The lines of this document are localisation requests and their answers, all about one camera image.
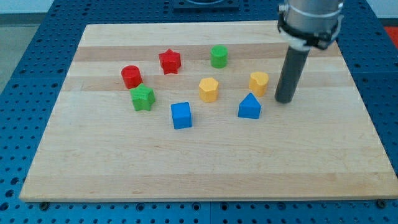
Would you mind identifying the yellow heart block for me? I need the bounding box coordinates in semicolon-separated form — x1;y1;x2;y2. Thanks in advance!
249;72;269;96

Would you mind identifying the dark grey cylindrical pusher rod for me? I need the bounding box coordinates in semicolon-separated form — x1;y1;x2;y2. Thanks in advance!
274;47;310;103

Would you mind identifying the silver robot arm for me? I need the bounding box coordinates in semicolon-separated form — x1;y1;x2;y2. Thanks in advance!
274;0;344;103

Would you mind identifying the yellow hexagon block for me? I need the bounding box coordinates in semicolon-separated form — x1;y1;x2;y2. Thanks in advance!
199;77;219;103

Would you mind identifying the blue triangle block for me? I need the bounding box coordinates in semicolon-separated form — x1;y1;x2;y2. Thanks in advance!
238;93;262;119

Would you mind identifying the green cylinder block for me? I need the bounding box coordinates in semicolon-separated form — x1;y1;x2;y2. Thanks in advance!
210;45;228;68

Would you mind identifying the green star block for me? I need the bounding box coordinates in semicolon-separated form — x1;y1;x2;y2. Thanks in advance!
129;83;155;111

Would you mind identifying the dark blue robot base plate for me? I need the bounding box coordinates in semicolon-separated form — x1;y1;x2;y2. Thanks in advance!
171;0;240;11

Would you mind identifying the blue cube block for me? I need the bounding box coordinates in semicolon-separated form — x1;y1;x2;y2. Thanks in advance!
170;102;192;129

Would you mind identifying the red cylinder block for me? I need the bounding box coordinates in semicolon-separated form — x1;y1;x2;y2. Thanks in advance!
121;65;142;89

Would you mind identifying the red star block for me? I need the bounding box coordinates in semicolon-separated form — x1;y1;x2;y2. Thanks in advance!
159;49;182;75

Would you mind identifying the wooden board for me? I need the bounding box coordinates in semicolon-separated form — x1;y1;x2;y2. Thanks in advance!
19;21;397;202

